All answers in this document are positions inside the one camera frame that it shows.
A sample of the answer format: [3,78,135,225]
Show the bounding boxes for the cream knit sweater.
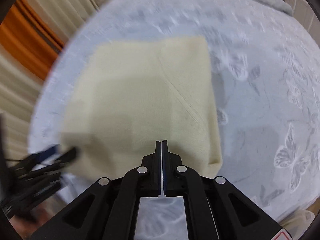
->
[61,36,222,180]

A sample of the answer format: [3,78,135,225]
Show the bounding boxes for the orange curtain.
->
[1,0,65,81]

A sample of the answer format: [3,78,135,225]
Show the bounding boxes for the grey butterfly bed sheet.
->
[28,0,319,239]

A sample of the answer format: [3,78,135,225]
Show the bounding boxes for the cream sheer curtain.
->
[1,0,106,164]

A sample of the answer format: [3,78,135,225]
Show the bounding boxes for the white panelled wardrobe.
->
[284,0,319,39]

